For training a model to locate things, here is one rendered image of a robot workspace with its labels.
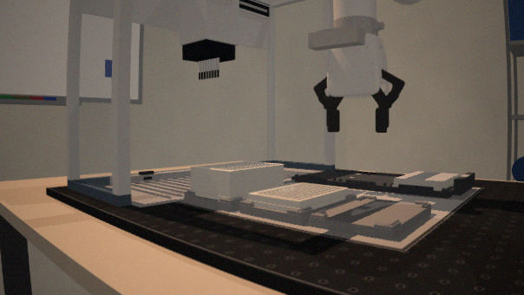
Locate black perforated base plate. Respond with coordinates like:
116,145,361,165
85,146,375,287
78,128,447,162
46,180,524,295

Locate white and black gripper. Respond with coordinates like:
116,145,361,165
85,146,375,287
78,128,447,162
314,33,405,133

